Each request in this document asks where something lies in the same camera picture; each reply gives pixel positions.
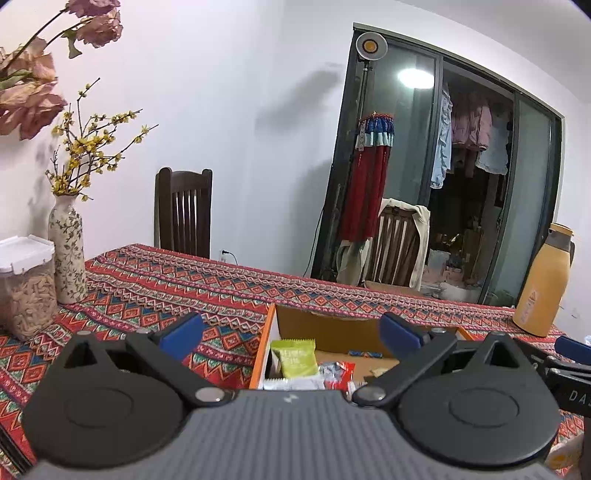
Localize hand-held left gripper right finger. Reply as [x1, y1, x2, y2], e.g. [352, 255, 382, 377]
[351, 312, 533, 409]

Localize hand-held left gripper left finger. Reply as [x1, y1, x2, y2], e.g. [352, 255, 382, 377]
[60, 313, 236, 409]

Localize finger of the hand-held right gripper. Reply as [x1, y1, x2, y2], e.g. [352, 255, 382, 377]
[512, 335, 591, 371]

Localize orange cardboard box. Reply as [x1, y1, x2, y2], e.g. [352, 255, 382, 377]
[249, 302, 474, 393]

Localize green snack packet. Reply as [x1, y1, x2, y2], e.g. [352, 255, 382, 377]
[271, 339, 320, 377]

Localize red snack packet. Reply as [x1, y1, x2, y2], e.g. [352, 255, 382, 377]
[323, 361, 356, 391]

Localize yellow thermos jug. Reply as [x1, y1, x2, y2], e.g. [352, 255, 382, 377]
[512, 223, 576, 337]

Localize brown slatted wooden chair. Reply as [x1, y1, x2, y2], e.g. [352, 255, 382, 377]
[367, 205, 423, 288]

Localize chair with draped cloth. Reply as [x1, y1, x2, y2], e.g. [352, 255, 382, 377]
[336, 198, 433, 291]

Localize dark wooden chair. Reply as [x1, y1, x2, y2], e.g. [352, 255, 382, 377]
[154, 167, 213, 259]

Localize patterned ceramic vase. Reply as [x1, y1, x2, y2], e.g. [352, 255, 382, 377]
[48, 194, 89, 305]

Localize dark framed glass door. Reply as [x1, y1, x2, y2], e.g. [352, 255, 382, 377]
[310, 23, 565, 311]

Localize clear plastic food container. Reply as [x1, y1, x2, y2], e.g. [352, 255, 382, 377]
[0, 234, 59, 342]

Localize light blue hanging shirt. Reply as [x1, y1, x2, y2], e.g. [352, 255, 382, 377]
[429, 83, 454, 190]

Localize yellow flower branches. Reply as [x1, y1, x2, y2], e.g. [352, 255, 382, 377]
[45, 78, 160, 202]

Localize white hanging garment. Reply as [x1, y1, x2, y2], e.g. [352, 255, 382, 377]
[475, 111, 511, 176]

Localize pink hanging garments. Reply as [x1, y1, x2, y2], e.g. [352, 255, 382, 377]
[450, 92, 493, 154]

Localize black lamp stand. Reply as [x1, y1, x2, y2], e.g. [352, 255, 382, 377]
[304, 60, 376, 278]

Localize pink artificial flowers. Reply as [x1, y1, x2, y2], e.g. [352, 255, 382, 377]
[0, 0, 123, 142]

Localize round studio lamp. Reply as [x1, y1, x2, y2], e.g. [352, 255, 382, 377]
[355, 31, 389, 64]

